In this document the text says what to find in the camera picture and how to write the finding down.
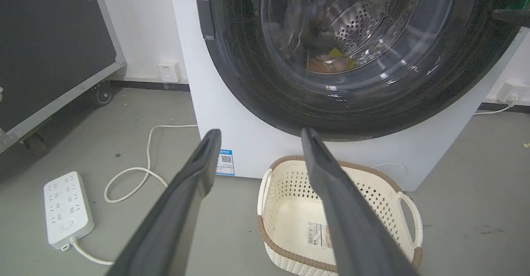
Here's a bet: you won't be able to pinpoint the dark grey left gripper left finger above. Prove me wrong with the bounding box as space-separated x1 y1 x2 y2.
106 129 222 276

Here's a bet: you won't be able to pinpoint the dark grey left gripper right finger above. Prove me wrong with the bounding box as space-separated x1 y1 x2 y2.
301 127 417 276

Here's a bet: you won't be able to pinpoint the black round washing machine door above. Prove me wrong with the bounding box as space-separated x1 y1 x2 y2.
196 0 530 142

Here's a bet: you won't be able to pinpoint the white washing machine body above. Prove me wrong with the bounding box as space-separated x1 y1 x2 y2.
168 0 530 192

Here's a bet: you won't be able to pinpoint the white label in basket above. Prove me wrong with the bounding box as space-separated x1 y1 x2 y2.
307 222 332 250

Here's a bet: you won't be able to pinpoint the cream plastic laundry basket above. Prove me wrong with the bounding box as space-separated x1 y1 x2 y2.
257 156 424 276

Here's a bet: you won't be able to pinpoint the blue qr code sticker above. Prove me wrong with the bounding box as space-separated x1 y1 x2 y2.
216 149 235 176

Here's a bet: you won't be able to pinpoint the white power strip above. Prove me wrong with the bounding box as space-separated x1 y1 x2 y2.
43 171 95 252

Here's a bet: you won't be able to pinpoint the clothes inside drum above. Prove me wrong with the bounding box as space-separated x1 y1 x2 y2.
306 48 357 74

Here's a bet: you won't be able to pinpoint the black flight case on wheels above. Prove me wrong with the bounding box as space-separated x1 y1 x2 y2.
0 0 126 156

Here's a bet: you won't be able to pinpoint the white power strip cable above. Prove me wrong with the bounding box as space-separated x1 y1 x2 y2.
71 124 198 266

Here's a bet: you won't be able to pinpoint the white wall socket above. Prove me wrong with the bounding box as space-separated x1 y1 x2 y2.
158 61 181 83

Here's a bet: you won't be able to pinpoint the white wall plug with cable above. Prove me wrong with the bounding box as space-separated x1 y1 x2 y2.
474 80 530 115

